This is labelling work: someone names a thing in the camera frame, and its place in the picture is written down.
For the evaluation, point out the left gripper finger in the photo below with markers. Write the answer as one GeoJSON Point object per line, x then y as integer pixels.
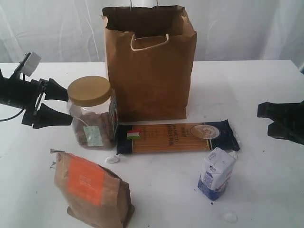
{"type": "Point", "coordinates": [47, 116]}
{"type": "Point", "coordinates": [55, 91]}

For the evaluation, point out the nut jar with gold lid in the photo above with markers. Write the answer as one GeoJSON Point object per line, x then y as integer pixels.
{"type": "Point", "coordinates": [93, 106]}

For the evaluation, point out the brown pouch with orange label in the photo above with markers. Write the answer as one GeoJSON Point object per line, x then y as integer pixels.
{"type": "Point", "coordinates": [95, 195]}

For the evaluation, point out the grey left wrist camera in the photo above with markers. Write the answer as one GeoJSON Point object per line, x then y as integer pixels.
{"type": "Point", "coordinates": [30, 63]}

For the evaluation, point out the small white crumpled scrap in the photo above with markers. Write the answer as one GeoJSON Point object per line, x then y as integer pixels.
{"type": "Point", "coordinates": [112, 159]}

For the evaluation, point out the white and blue carton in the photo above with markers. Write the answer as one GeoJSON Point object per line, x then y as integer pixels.
{"type": "Point", "coordinates": [216, 171]}

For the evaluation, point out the brown paper shopping bag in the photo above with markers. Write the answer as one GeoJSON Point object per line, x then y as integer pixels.
{"type": "Point", "coordinates": [149, 59]}

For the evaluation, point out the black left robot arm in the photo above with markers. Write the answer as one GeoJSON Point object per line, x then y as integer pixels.
{"type": "Point", "coordinates": [5, 89]}

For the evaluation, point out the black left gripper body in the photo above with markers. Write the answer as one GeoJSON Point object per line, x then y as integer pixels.
{"type": "Point", "coordinates": [26, 95]}

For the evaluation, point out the white fabric backdrop curtain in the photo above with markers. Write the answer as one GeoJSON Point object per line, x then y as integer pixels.
{"type": "Point", "coordinates": [72, 31]}

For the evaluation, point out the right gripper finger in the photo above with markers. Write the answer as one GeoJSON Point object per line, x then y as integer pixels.
{"type": "Point", "coordinates": [283, 112]}
{"type": "Point", "coordinates": [278, 131]}

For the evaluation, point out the white scrap near front edge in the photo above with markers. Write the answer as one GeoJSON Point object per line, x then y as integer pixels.
{"type": "Point", "coordinates": [229, 217]}

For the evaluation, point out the spaghetti packet dark blue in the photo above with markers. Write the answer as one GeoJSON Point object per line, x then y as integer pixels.
{"type": "Point", "coordinates": [170, 137]}

